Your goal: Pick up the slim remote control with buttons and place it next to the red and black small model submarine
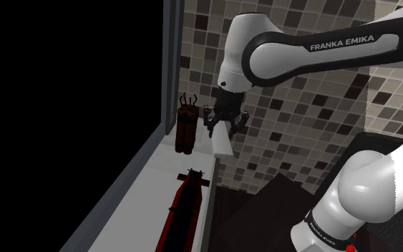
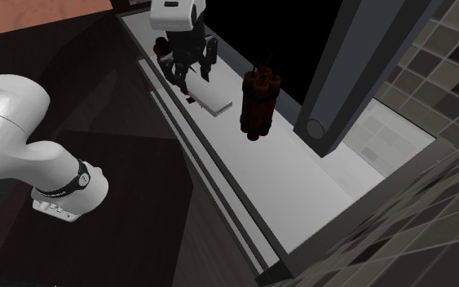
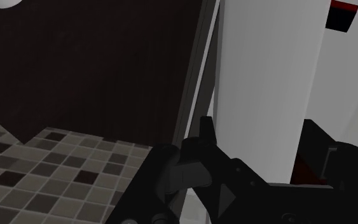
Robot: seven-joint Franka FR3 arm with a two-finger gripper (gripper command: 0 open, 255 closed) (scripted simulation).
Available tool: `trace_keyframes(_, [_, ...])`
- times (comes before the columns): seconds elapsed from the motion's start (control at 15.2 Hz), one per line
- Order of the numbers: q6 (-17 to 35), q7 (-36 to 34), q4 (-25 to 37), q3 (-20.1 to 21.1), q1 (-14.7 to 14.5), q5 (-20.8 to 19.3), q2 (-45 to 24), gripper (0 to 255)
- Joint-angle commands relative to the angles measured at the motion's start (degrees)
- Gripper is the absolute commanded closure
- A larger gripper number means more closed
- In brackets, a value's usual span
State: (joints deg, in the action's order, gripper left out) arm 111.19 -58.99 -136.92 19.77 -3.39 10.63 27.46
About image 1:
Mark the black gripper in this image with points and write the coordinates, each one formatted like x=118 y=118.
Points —
x=229 y=103

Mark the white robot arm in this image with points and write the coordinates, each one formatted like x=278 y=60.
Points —
x=361 y=181

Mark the red-brown dynamite stick bundle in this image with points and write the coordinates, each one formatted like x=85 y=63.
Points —
x=186 y=131

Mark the grey-framed dark window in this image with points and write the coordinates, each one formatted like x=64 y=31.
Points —
x=173 y=52

